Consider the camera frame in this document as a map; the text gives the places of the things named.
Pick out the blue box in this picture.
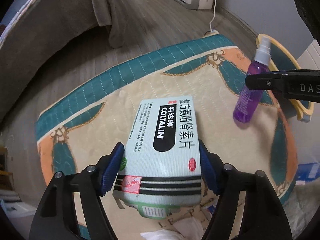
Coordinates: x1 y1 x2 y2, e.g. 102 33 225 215
295 164 320 184

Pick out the white tissue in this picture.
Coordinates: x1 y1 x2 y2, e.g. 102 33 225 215
140 217 208 240

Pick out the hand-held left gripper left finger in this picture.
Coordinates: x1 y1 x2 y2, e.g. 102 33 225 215
30 142 125 240

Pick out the purple spray bottle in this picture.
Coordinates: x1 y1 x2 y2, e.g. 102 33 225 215
232 36 272 123

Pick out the white cable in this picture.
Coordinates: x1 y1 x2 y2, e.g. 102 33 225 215
209 0 219 32

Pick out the pale green medicine box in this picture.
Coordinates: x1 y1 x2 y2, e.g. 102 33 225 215
112 95 203 218

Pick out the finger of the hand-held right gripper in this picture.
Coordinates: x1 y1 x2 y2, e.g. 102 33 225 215
245 70 285 92

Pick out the yellow rimmed teal tray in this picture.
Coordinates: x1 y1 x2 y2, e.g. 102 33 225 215
255 33 314 123

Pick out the teal and cream quilted mat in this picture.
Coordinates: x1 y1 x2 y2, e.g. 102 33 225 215
37 34 299 240

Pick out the white panelled door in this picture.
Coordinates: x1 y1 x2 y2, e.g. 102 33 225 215
296 39 320 70

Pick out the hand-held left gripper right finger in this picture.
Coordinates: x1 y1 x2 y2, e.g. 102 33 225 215
198 140 293 240

